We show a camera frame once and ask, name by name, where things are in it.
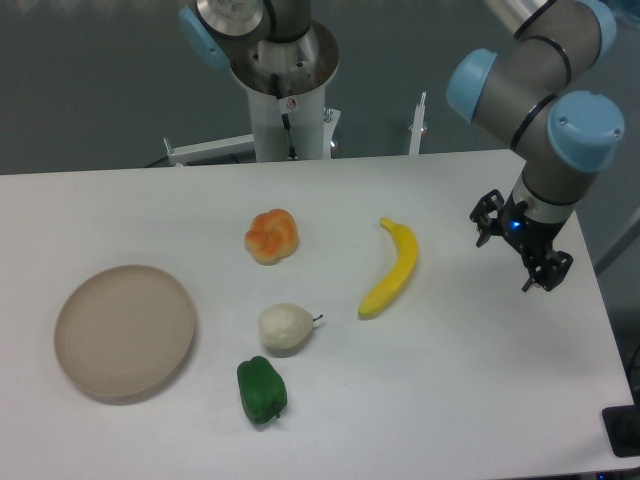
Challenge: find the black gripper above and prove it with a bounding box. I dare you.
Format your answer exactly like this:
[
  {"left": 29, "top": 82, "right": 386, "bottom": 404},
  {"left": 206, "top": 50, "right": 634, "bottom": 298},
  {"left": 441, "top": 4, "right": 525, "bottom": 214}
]
[{"left": 469, "top": 189, "right": 573, "bottom": 292}]

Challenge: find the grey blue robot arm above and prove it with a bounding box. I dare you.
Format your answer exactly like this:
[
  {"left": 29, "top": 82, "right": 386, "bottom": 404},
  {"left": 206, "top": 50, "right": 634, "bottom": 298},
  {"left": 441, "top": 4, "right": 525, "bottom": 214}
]
[{"left": 178, "top": 1, "right": 625, "bottom": 290}]

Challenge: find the white pear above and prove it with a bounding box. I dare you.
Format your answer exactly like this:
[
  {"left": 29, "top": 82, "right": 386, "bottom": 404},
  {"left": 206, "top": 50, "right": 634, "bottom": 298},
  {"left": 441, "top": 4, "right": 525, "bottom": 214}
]
[{"left": 257, "top": 303, "right": 323, "bottom": 357}]

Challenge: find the yellow banana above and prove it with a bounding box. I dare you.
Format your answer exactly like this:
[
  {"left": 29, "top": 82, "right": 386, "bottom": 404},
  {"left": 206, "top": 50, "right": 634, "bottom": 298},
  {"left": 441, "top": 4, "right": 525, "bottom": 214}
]
[{"left": 357, "top": 217, "right": 419, "bottom": 320}]

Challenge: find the black box at edge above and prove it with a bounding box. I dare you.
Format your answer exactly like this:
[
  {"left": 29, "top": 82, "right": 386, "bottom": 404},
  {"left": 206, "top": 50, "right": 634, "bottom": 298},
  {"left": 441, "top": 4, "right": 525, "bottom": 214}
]
[{"left": 602, "top": 405, "right": 639, "bottom": 458}]

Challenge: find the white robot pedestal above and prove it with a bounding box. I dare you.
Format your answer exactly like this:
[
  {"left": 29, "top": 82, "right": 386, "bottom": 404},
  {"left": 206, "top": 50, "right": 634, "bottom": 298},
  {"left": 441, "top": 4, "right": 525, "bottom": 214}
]
[{"left": 162, "top": 22, "right": 344, "bottom": 169}]

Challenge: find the beige round plate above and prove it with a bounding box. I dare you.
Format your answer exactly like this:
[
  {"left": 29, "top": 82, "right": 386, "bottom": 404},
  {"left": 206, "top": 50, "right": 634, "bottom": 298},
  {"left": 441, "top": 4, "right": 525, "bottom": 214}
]
[{"left": 54, "top": 265, "right": 197, "bottom": 405}]

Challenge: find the green bell pepper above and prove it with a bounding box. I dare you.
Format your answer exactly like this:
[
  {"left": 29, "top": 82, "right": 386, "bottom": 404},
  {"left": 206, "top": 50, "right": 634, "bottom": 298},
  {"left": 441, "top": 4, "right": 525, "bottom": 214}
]
[{"left": 236, "top": 356, "right": 288, "bottom": 425}]

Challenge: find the white bracket post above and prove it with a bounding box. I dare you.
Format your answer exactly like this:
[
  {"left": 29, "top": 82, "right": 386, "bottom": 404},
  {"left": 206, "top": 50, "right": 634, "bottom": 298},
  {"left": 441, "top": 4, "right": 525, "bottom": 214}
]
[{"left": 408, "top": 91, "right": 428, "bottom": 155}]

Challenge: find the orange swirl bread roll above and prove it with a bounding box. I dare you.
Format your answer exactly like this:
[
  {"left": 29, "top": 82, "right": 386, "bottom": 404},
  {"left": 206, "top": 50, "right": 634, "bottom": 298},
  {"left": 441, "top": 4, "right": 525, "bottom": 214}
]
[{"left": 244, "top": 209, "right": 299, "bottom": 265}]

